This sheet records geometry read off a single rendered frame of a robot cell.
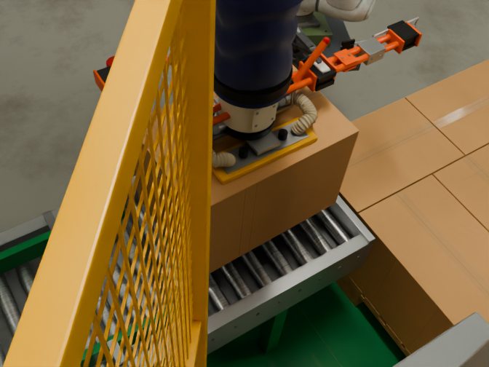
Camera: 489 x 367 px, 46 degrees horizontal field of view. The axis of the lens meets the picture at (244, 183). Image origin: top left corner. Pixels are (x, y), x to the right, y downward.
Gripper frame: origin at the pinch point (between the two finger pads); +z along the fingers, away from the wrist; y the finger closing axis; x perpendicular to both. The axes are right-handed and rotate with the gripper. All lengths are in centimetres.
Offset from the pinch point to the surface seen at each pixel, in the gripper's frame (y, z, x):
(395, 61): 120, -81, -145
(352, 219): 60, 24, -10
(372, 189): 66, 14, -30
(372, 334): 120, 51, -16
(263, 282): 66, 26, 31
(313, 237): 66, 20, 4
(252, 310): 63, 35, 41
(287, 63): -19.9, 10.1, 21.7
